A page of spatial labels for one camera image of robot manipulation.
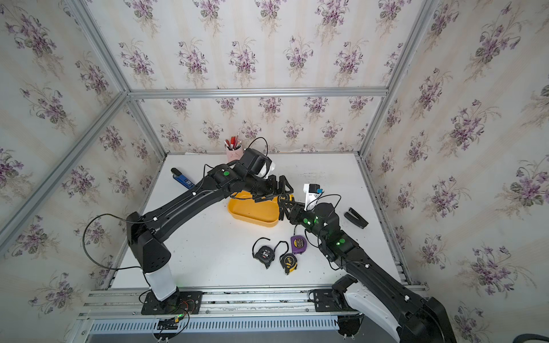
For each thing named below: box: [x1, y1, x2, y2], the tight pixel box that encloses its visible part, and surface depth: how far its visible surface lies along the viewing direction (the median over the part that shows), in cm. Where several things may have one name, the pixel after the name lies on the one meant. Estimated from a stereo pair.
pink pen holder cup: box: [224, 143, 245, 164], surface depth 111 cm
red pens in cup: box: [223, 132, 243, 151], surface depth 113 cm
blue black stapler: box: [170, 167, 196, 190], surface depth 107 cm
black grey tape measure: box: [254, 245, 276, 270], surface depth 82 cm
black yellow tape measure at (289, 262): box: [279, 252, 298, 276], surface depth 81 cm
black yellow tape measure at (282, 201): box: [277, 193, 296, 221], surface depth 75 cm
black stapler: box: [343, 207, 369, 230], surface depth 93 cm
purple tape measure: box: [290, 235, 308, 255], surface depth 86 cm
